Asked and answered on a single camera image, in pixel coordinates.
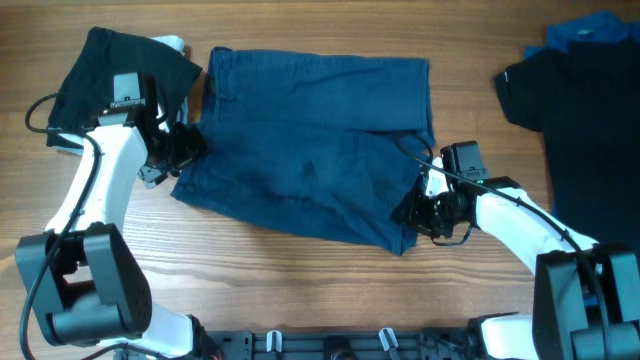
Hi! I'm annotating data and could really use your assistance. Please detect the folded black garment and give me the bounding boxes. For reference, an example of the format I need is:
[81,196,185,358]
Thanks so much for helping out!
[48,27,202,132]

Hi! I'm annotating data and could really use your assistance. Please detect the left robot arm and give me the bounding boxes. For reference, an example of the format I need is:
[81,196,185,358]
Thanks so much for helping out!
[15,72,221,359]

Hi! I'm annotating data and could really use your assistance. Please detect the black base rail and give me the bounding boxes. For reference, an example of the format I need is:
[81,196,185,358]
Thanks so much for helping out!
[209,327,482,360]

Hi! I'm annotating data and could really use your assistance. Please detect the right white rail clip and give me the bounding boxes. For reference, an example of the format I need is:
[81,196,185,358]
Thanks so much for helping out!
[378,327,398,353]

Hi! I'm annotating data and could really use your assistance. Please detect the blue polo shirt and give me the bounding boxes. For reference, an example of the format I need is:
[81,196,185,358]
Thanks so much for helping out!
[524,11,639,59]

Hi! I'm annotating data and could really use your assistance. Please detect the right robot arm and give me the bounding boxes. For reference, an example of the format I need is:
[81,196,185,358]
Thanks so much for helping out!
[394,137,639,359]

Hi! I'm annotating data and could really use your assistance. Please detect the black t-shirt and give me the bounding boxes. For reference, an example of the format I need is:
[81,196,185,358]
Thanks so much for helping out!
[494,40,639,249]

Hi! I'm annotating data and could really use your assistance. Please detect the white rail clip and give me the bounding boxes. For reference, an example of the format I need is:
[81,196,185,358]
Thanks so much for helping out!
[265,330,283,353]
[378,327,398,353]

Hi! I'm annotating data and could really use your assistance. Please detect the left white rail clip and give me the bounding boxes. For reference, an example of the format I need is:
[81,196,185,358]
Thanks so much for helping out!
[265,330,283,353]

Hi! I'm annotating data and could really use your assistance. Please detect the blue denim shorts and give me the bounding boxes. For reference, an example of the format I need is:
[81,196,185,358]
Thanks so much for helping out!
[172,47,435,255]

